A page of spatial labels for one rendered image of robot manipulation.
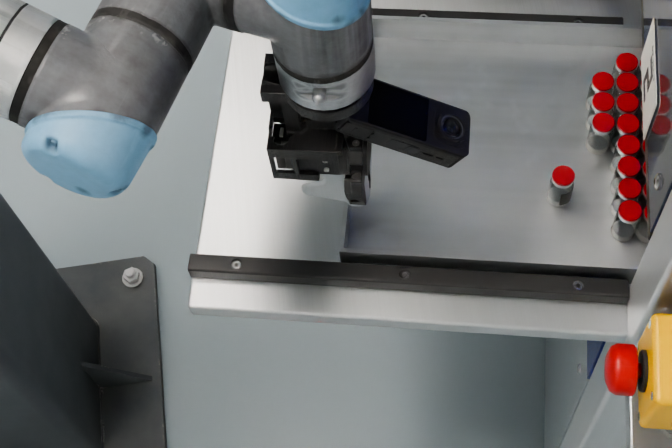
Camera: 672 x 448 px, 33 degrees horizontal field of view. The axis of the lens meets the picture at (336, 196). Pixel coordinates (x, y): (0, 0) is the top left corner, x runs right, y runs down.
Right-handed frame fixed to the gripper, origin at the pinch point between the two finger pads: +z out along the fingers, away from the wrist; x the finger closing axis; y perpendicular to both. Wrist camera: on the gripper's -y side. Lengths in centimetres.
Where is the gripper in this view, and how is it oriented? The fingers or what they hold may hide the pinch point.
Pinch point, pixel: (365, 191)
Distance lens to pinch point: 105.4
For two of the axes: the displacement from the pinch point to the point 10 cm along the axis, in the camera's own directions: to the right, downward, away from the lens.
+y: -9.9, -0.5, 1.0
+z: 0.7, 4.5, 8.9
